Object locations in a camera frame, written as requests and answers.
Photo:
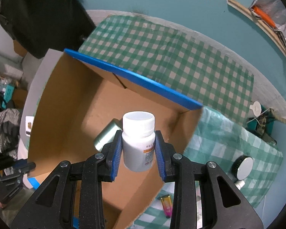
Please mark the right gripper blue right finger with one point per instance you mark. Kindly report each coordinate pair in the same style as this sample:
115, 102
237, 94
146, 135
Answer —
164, 152

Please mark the white smartphone with stickers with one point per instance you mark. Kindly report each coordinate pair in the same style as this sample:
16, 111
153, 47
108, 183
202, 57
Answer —
28, 125

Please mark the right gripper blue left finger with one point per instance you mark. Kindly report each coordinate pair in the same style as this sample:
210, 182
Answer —
113, 156

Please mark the green beige checkered cloth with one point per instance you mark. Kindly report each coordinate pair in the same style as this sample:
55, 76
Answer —
175, 59

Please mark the blue cardboard box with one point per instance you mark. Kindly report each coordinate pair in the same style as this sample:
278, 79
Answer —
81, 102

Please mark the wooden window sill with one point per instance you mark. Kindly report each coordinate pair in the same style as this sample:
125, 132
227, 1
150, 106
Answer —
261, 24

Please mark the white pill bottle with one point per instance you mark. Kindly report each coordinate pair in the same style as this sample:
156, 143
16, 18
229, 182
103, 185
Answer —
138, 140

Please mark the green checkered plastic tablecloth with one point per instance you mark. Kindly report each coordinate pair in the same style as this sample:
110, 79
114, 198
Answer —
218, 139

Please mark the small white blue bottle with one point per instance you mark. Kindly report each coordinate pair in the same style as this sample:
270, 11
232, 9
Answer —
239, 184

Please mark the black hanging clothes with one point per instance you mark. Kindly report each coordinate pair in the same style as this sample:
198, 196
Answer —
39, 25

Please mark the green metal tin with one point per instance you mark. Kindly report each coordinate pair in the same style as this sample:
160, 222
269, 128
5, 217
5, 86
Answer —
107, 134

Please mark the orange object on sill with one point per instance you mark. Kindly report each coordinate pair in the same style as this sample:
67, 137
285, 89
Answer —
265, 17

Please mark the striped cloth pile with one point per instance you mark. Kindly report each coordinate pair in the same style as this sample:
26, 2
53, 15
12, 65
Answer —
9, 131

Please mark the round white disc device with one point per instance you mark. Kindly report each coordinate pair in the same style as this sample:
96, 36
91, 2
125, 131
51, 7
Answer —
242, 167

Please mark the pink gold battery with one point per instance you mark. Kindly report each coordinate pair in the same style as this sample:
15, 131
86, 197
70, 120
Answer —
167, 205

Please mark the white plastic jug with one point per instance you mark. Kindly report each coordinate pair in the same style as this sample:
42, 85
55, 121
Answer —
255, 109

